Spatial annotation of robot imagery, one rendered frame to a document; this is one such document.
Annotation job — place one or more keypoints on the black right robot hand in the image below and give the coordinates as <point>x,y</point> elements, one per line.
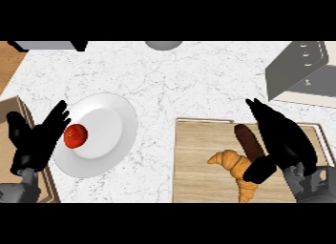
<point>283,139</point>

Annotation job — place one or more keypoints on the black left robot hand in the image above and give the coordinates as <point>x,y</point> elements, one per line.
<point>35,139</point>

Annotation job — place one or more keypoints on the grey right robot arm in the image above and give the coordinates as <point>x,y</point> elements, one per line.
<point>317,184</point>

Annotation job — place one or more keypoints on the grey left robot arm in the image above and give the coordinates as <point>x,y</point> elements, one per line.
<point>16,189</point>

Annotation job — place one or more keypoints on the brown sweet potato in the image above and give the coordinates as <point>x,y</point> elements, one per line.
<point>249,141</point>

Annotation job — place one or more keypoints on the wooden tray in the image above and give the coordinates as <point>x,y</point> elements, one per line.
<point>223,165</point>

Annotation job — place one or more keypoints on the grey tiered shelf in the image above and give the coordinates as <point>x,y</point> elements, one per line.
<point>307,74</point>

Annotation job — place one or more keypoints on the wooden box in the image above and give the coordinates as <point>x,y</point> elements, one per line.
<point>7,139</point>

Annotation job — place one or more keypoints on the red tomato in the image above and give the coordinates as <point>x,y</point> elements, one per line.
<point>76,136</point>

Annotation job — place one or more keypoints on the white round plate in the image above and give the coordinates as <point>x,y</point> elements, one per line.
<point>98,135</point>

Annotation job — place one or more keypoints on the golden croissant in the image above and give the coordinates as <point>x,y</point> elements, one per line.
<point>237,171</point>

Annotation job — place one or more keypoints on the grey appliance with black edge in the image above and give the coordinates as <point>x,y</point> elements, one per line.
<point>48,45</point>

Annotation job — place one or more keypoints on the grey round object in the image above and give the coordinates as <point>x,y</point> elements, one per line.
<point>163,45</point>

